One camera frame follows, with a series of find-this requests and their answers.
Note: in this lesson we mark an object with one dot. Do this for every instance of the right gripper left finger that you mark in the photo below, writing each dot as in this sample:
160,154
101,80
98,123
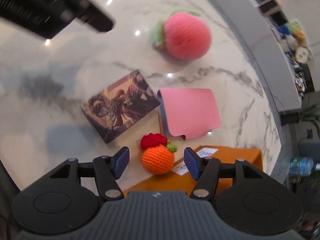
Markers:
109,169

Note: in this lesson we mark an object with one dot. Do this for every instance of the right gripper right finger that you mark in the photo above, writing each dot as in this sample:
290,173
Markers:
203,170

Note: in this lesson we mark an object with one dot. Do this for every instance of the orange crochet fruit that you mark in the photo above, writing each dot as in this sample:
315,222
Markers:
158,153

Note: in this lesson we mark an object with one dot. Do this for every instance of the pink wallet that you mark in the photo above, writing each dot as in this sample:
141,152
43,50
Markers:
189,113

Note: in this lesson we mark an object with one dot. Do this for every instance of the illustrated card box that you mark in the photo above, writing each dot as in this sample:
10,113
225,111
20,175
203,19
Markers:
120,105

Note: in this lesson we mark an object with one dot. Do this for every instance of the pink fluffy peach plush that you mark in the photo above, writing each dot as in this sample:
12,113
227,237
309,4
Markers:
184,35

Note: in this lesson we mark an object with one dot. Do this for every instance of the orange cardboard box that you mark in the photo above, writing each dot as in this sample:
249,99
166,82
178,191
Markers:
187,171

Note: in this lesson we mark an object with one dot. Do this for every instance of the blue water jug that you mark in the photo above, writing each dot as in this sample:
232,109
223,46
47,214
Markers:
302,167

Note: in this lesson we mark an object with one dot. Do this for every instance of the tall potted grass plant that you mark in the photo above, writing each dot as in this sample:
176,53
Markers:
309,115

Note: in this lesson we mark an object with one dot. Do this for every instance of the black white figurines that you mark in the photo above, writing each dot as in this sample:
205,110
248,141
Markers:
300,81

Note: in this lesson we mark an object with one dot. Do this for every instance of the round paper fan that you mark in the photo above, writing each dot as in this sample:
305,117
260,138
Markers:
302,55

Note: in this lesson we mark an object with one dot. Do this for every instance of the teddy bear in basket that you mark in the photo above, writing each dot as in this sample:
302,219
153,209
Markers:
296,39

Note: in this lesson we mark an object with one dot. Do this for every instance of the green picture book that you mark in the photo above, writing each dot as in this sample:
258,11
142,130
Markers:
289,27

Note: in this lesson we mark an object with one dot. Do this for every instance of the white marble tv console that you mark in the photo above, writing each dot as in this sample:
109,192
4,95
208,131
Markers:
260,41

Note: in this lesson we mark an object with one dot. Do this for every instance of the pink black space heater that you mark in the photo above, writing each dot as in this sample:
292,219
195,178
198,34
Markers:
269,7

